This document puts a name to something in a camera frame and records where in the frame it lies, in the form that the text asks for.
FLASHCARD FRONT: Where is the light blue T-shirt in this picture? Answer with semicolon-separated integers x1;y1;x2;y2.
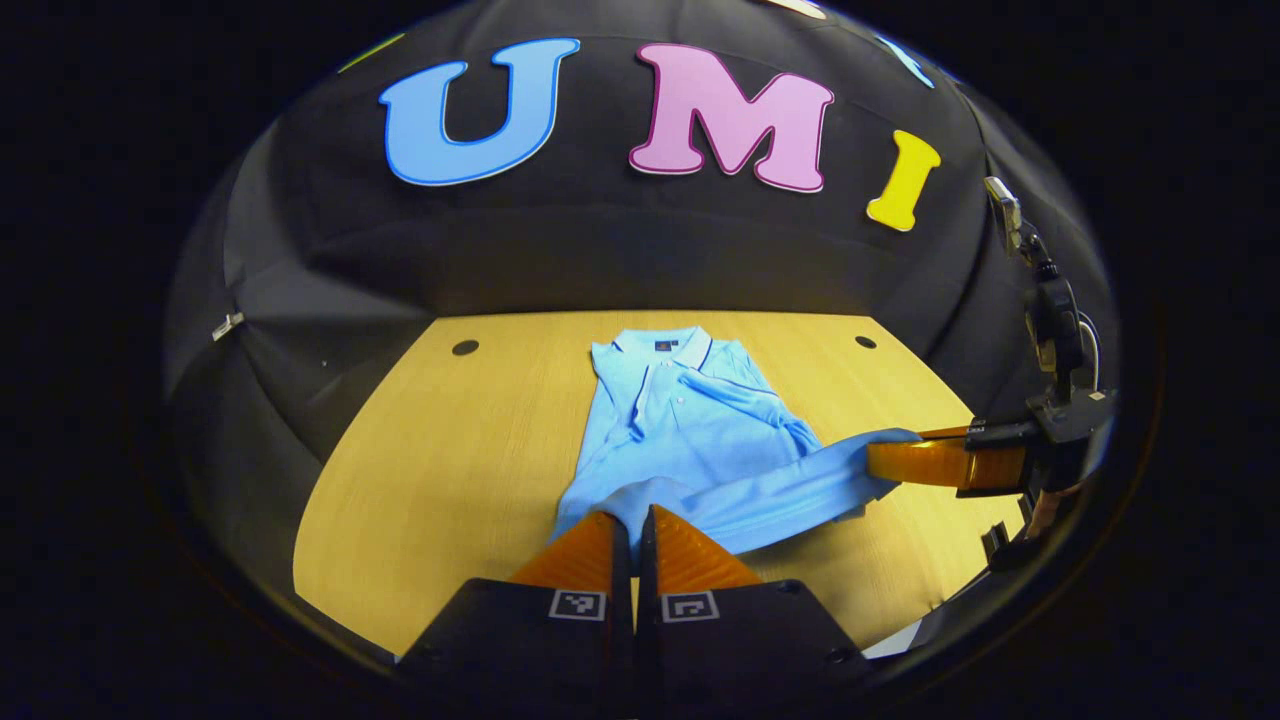
553;326;923;561

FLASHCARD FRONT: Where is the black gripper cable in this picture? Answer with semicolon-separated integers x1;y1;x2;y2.
1078;312;1103;393

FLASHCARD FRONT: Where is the black backdrop cloth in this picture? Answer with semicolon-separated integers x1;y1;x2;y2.
165;0;1119;561

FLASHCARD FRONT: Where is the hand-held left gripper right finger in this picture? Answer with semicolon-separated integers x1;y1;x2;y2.
635;503;881;702

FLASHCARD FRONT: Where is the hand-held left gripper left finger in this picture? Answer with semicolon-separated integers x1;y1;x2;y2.
395;510;636;702

